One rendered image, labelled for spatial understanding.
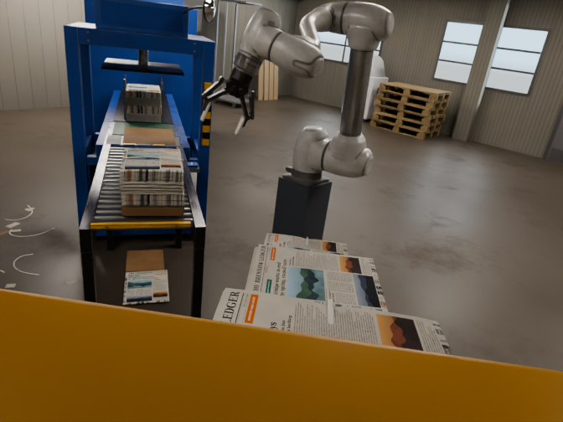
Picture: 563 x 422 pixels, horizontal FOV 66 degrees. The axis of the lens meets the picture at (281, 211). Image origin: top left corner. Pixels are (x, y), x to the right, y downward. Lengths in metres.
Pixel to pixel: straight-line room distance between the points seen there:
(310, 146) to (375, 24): 0.61
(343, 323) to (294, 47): 0.96
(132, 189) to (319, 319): 1.51
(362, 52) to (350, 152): 0.43
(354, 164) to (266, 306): 1.38
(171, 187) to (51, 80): 6.29
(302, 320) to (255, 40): 1.02
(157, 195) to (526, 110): 8.11
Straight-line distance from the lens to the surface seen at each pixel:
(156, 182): 2.09
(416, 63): 10.09
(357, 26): 1.92
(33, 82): 8.14
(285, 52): 1.45
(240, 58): 1.53
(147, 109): 4.00
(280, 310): 0.72
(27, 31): 8.06
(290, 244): 1.92
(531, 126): 9.43
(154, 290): 3.01
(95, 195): 2.42
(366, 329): 0.72
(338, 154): 2.04
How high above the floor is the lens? 1.72
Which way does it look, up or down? 23 degrees down
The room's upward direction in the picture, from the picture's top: 7 degrees clockwise
